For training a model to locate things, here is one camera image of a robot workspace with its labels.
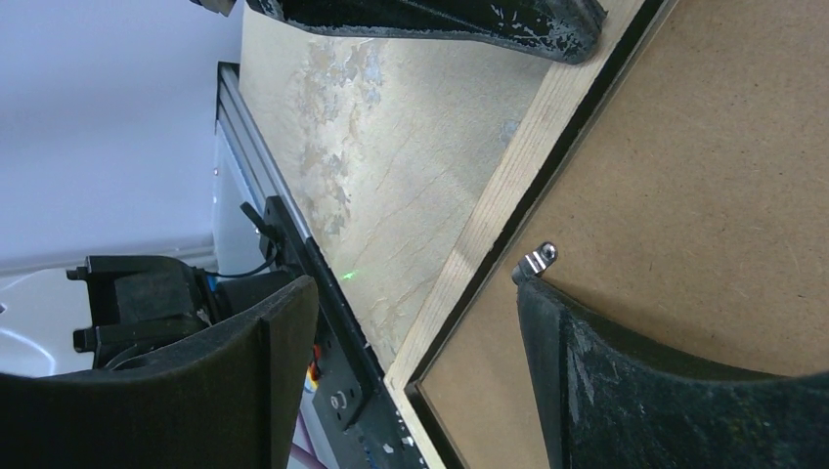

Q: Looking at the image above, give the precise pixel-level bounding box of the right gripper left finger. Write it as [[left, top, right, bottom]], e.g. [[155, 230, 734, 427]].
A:
[[1, 276, 319, 468]]

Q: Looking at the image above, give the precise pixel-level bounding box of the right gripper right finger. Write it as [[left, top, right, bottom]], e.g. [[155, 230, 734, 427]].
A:
[[517, 277, 828, 468]]

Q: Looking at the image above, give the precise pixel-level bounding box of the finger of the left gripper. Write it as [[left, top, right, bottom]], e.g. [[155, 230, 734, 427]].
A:
[[246, 0, 607, 64]]

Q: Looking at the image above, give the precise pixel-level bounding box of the black wooden picture frame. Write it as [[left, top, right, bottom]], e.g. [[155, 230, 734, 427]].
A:
[[385, 1, 663, 468]]

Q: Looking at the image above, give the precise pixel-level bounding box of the brown hardboard backing board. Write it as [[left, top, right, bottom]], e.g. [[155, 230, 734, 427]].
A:
[[423, 1, 828, 468]]

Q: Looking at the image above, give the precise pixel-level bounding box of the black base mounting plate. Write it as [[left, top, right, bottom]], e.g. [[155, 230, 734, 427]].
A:
[[264, 195, 427, 468]]

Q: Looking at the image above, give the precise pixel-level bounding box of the aluminium rail frame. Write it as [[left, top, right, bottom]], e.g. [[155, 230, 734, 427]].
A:
[[212, 62, 312, 274]]

